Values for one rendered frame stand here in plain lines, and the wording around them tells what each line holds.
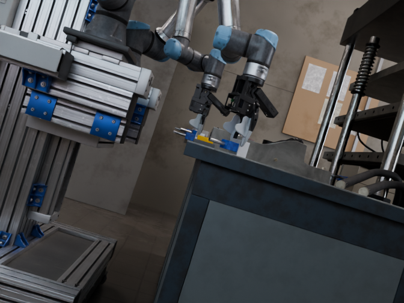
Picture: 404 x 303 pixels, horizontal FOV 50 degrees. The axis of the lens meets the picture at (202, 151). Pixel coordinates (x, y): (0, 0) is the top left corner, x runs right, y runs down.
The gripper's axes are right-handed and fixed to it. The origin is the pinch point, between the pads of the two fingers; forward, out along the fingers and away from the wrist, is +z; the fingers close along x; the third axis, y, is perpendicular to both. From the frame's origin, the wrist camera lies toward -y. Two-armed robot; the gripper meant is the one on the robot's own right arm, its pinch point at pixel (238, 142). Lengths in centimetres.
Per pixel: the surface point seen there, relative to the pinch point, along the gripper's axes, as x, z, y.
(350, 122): -73, -37, -119
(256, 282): 29.3, 34.2, 1.3
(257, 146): -24.8, -2.0, -25.5
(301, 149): -16.8, -6.4, -40.3
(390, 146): -10, -20, -81
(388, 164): -8, -13, -81
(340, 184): 17.6, 3.1, -29.4
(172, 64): -310, -72, -97
